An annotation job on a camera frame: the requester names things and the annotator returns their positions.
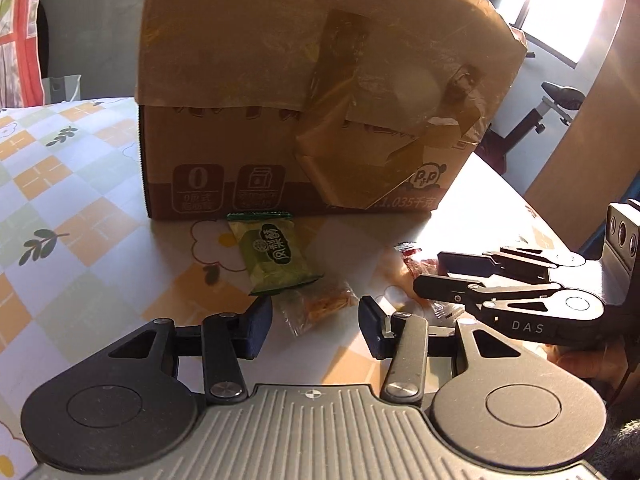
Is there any printed room scene curtain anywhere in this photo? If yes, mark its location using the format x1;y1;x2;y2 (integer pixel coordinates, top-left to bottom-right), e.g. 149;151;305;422
0;0;46;109

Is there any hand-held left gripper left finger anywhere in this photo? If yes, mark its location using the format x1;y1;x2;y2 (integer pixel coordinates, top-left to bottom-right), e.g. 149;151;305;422
100;297;274;405

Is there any beige wooden board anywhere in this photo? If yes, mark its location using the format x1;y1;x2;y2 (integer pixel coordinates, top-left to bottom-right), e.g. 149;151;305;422
522;5;640;257

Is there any black framed window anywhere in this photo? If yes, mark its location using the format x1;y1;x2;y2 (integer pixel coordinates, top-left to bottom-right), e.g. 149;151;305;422
500;0;632;69

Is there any clear packet with orange snack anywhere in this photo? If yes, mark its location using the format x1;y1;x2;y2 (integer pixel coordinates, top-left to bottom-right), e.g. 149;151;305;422
277;282;357;336

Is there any small green snack packet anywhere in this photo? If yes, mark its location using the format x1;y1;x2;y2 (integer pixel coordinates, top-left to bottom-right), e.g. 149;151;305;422
226;210;321;297

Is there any brown cardboard box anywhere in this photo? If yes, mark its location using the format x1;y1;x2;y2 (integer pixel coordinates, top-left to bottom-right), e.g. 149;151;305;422
135;0;529;221

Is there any person's right hand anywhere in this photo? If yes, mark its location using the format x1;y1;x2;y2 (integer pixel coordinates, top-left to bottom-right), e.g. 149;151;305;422
547;342;626;387

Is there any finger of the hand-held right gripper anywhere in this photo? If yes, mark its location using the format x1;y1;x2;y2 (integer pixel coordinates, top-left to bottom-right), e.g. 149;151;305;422
413;272;567;347
437;247;586;283

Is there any person's grey fuzzy clothing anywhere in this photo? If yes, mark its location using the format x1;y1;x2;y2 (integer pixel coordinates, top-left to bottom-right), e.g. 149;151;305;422
597;417;640;480

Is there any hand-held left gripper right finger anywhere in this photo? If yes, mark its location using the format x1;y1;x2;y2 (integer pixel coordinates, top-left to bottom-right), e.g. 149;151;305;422
359;296;531;405

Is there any black exercise bike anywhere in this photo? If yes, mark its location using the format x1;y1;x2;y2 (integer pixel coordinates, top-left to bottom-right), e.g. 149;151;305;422
482;81;587;177

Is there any clear packet with red snack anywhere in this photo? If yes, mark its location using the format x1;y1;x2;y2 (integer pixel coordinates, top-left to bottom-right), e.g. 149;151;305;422
382;242;468;320

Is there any white plastic bin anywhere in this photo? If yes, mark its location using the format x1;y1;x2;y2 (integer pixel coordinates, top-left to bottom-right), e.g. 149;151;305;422
42;74;84;107

